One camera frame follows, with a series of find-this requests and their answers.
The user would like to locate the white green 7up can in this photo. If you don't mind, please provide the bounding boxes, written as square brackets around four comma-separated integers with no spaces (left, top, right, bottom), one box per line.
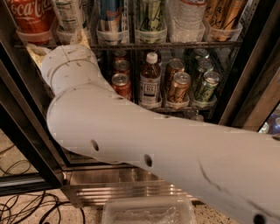
[52,0,91,45]

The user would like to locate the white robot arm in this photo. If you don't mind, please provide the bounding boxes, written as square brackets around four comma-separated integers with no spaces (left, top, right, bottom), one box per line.
[26,40,280,224]

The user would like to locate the red Coca-Cola can top shelf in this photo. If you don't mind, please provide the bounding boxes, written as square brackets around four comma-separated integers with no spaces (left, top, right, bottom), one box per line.
[5,0,55,45]

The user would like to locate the left open fridge door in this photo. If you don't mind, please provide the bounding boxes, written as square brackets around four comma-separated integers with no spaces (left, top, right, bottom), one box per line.
[0,40,63,196]

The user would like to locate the blue Red Bull can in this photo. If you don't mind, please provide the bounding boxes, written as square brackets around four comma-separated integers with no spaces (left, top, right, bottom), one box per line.
[96,0,130,46]

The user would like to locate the red coke can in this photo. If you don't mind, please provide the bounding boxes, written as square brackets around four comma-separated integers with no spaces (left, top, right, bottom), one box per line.
[111,73,131,101]
[113,59,130,76]

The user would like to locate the red Coke can front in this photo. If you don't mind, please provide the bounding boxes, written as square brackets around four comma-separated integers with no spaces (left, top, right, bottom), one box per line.
[111,73,131,101]

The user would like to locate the green LaCroix can top shelf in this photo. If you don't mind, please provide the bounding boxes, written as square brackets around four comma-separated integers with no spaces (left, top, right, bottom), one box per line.
[134,0,167,44]

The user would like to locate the bronze can shelf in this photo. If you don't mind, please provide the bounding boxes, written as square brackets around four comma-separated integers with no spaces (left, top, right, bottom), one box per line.
[167,72,191,109]
[164,58,185,90]

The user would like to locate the stainless fridge base grille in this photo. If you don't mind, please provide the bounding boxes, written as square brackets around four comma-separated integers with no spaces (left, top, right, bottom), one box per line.
[61,165,200,207]

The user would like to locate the bronze can front middle shelf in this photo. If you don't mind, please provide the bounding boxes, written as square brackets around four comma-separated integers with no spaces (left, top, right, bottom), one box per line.
[167,72,191,109]

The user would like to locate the green can front middle shelf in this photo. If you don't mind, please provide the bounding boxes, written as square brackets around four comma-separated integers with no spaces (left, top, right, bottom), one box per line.
[194,71,221,103]

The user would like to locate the clear water bottle bottom shelf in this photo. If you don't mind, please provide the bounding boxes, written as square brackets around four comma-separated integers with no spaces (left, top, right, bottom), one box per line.
[191,115,204,122]

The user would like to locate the orange LaCroix can top shelf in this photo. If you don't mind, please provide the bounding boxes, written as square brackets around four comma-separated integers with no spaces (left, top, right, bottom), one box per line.
[203,0,248,42]

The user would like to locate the right glass fridge door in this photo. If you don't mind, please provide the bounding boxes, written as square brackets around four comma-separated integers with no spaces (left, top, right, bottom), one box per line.
[219,39,280,131]

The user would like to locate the brown tea bottle white cap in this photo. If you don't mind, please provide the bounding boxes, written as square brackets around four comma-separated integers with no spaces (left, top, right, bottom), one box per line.
[139,52,161,109]

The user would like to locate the clear plastic bin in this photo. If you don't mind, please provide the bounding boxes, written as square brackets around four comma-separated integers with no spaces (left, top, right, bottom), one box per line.
[101,195,197,224]

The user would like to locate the black floor cables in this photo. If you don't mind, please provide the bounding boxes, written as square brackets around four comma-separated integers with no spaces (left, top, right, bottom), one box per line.
[0,144,86,224]

